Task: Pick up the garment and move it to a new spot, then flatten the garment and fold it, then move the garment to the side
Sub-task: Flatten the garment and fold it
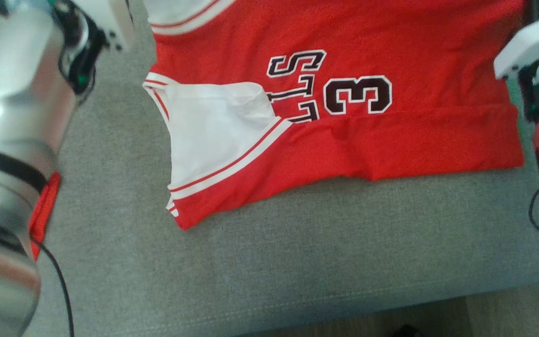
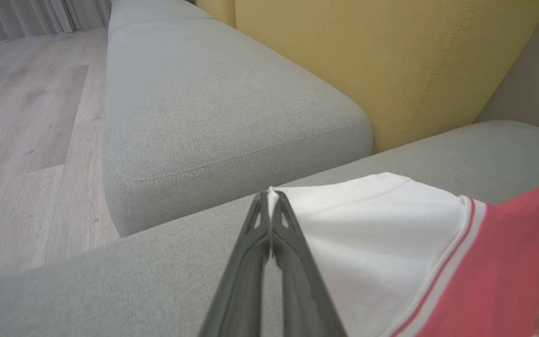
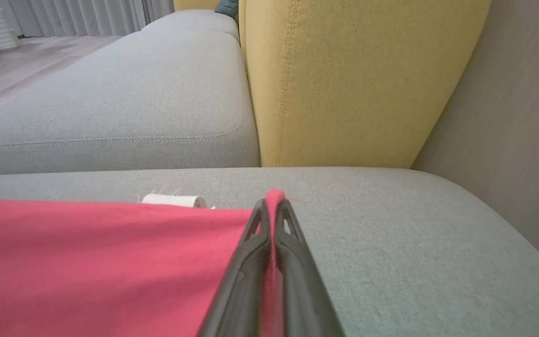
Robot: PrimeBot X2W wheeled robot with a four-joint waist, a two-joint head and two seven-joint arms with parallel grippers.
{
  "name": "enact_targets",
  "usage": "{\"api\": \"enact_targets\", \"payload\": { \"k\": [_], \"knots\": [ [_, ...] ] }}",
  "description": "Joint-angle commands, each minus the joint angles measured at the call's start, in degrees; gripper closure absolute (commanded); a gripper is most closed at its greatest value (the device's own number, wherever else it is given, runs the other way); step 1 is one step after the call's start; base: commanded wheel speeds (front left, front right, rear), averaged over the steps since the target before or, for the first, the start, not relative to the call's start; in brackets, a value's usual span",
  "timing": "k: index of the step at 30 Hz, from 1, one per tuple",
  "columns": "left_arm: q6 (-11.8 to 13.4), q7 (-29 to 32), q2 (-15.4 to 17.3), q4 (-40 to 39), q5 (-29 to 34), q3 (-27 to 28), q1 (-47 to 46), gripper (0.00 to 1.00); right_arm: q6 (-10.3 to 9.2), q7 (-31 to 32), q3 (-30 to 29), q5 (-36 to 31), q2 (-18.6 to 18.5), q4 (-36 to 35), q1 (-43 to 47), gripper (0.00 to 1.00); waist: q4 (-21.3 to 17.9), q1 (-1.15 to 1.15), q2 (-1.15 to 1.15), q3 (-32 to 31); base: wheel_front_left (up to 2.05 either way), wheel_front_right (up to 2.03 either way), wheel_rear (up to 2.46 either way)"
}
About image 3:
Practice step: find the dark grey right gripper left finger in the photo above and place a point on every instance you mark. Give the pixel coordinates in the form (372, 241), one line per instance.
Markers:
(241, 290)

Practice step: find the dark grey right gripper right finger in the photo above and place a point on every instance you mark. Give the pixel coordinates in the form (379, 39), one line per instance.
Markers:
(304, 299)

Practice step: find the red shirt with striped trim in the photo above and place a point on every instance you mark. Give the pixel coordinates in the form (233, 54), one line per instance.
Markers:
(87, 262)

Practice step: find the yellow and grey sofa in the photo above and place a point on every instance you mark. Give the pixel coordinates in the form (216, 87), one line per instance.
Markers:
(414, 234)

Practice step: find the grey sofa back cushion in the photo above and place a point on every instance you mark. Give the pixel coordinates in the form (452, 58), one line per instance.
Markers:
(134, 93)

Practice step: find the yellow sofa backrest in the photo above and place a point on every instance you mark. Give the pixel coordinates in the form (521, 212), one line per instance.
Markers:
(353, 79)

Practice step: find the grey sofa seat cushion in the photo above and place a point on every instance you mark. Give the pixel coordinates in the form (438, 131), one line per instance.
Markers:
(190, 23)

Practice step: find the teal throw pillow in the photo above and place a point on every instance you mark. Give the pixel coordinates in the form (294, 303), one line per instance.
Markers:
(227, 7)

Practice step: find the yellow sofa armrest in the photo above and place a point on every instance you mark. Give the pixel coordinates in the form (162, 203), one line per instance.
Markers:
(194, 4)

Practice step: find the grey curtains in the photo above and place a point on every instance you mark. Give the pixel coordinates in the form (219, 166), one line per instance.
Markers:
(77, 16)

